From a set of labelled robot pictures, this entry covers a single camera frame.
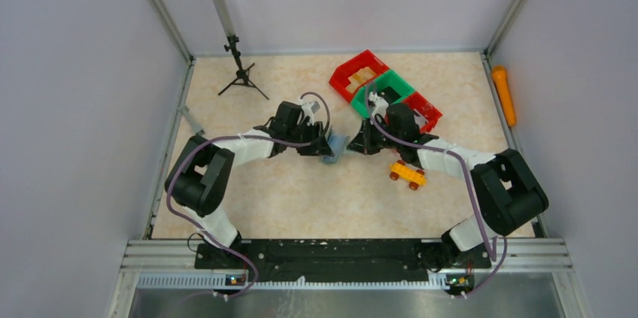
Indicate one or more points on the green card holder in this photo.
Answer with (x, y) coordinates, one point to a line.
(339, 143)

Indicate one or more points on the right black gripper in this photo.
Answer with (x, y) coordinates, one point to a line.
(367, 139)

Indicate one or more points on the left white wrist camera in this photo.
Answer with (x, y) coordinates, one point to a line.
(309, 109)

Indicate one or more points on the near red bin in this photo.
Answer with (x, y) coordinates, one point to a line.
(417, 102)

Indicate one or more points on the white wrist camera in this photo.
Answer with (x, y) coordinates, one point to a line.
(309, 109)
(378, 107)

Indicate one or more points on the red bin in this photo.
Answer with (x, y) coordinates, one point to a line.
(417, 102)
(339, 78)

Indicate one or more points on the orange flashlight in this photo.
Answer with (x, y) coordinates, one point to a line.
(500, 79)

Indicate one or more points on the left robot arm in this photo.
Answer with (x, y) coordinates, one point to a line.
(199, 178)

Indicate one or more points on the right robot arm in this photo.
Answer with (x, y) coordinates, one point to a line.
(503, 191)

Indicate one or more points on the far red bin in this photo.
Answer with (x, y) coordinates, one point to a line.
(339, 78)

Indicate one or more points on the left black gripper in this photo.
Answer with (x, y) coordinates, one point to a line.
(320, 141)

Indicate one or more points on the green bin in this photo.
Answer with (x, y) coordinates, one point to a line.
(389, 78)

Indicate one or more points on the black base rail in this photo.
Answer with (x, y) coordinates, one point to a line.
(341, 260)

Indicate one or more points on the black item in green bin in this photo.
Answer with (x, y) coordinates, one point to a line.
(388, 94)

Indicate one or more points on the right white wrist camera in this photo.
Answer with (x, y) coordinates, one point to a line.
(378, 107)

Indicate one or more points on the wooden blocks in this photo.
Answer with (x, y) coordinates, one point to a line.
(359, 78)

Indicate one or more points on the black tripod with grey tube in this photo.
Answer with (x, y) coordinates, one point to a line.
(242, 74)

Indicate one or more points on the clear plastic bags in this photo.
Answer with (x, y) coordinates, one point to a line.
(420, 119)

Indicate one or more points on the small grey tool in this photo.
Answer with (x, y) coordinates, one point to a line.
(194, 125)

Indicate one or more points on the yellow toy car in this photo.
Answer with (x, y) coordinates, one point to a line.
(415, 178)

